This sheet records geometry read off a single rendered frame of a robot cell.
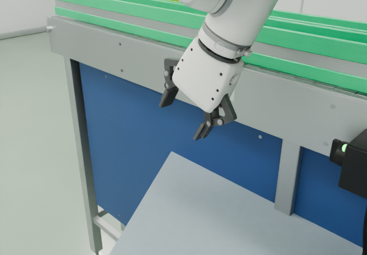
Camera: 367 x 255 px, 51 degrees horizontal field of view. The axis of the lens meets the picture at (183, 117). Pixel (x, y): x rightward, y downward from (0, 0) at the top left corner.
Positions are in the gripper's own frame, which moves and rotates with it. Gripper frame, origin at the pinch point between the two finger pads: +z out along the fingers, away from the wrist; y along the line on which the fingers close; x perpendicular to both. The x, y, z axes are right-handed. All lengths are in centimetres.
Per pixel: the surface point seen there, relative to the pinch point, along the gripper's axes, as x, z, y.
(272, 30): -16.2, -17.1, -0.2
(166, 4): -26.7, -2.7, 32.8
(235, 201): -14.9, 18.6, -14.2
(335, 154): -8.5, -9.3, -23.4
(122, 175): -26, 57, 23
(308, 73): -16.2, -14.7, -10.5
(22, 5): -239, 234, 417
